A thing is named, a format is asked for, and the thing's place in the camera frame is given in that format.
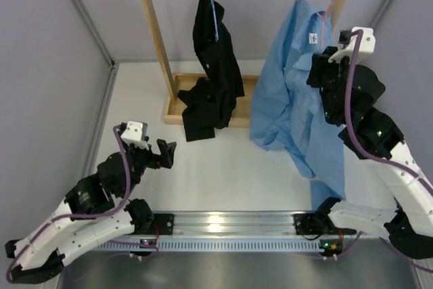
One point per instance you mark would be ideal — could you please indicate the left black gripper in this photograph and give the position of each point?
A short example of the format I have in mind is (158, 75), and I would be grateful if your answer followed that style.
(167, 152)

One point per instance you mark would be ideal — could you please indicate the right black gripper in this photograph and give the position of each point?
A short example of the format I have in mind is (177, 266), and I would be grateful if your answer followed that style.
(321, 65)

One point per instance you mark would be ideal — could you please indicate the light blue shirt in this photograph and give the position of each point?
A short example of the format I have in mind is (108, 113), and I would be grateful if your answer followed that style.
(287, 114)

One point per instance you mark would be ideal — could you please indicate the pink wire hanger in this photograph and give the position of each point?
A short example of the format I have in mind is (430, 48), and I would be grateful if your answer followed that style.
(324, 18)

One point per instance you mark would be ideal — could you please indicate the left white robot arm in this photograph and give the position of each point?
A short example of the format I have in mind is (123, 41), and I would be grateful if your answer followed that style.
(96, 210)

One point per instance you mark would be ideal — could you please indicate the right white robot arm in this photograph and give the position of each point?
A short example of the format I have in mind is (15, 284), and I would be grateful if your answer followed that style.
(348, 92)

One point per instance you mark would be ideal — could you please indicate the black shirt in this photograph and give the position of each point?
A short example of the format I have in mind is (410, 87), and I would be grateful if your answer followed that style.
(212, 100)

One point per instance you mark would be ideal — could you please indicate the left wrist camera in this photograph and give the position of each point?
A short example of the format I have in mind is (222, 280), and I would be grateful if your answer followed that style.
(135, 134)

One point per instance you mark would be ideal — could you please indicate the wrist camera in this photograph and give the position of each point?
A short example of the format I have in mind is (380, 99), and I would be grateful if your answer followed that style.
(135, 134)
(361, 45)

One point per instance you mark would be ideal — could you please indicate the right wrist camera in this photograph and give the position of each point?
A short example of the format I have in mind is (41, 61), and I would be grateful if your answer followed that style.
(361, 45)

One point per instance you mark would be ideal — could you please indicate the slotted cable duct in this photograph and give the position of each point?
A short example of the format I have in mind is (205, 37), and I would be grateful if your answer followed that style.
(297, 244)

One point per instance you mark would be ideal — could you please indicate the aluminium mounting rail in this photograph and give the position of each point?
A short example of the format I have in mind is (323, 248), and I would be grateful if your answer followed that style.
(233, 223)

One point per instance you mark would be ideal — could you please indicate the blue wire hanger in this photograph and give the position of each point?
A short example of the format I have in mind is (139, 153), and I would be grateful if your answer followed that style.
(214, 16)

